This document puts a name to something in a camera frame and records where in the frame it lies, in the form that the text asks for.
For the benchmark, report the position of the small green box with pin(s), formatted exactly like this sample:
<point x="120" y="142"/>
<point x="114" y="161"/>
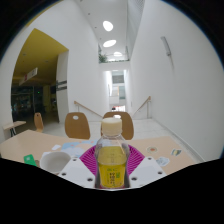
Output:
<point x="30" y="160"/>

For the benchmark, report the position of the white blue printed sticker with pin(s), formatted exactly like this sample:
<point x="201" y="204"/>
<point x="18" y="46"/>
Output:
<point x="163" y="161"/>

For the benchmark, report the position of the white hanging sign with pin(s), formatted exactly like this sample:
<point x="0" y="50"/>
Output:
<point x="28" y="76"/>

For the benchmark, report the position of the small white card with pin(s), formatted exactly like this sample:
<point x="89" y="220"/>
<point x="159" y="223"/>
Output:
<point x="56" y="147"/>

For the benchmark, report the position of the green yellow printed sticker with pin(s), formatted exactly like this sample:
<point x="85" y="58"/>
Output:
<point x="176" y="152"/>

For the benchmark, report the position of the oval ceiling lights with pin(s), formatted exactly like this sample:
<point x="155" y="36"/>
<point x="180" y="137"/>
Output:
<point x="107" y="26"/>

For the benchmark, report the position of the clear bottle with yellow drink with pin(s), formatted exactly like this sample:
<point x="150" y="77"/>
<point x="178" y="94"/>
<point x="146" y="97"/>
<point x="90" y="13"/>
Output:
<point x="112" y="165"/>

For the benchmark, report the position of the dark pillar sign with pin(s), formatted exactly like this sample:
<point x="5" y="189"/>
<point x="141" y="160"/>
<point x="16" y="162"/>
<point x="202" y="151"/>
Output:
<point x="61" y="85"/>

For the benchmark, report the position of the round printed sticker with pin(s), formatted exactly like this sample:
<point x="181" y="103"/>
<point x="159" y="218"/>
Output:
<point x="152" y="149"/>

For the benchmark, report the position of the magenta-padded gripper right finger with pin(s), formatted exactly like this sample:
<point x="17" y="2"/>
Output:
<point x="148" y="170"/>

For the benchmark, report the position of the pastel colourful paper sheet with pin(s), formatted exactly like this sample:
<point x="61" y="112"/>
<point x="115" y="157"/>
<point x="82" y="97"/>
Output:
<point x="75" y="148"/>

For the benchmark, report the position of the white ceramic mug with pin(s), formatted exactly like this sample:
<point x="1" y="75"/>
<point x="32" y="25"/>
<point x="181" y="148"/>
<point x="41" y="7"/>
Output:
<point x="53" y="161"/>

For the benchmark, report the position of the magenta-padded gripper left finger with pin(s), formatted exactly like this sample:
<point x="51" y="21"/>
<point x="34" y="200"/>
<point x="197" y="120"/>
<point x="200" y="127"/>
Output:
<point x="76" y="170"/>

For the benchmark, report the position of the green balcony plant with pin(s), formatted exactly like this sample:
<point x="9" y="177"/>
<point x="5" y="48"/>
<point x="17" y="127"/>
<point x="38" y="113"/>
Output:
<point x="102" y="58"/>

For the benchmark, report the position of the wooden stair handrail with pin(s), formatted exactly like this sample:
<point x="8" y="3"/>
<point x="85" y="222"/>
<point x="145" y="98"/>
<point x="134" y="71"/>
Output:
<point x="87" y="109"/>
<point x="142" y="105"/>

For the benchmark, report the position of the light wooden side table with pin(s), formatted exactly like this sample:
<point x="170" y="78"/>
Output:
<point x="13" y="125"/>

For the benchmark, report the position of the wooden chair with oval hole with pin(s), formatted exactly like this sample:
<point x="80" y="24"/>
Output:
<point x="77" y="128"/>
<point x="126" y="128"/>

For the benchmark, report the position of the small wooden chair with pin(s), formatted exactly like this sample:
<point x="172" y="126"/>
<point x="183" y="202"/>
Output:
<point x="38" y="122"/>

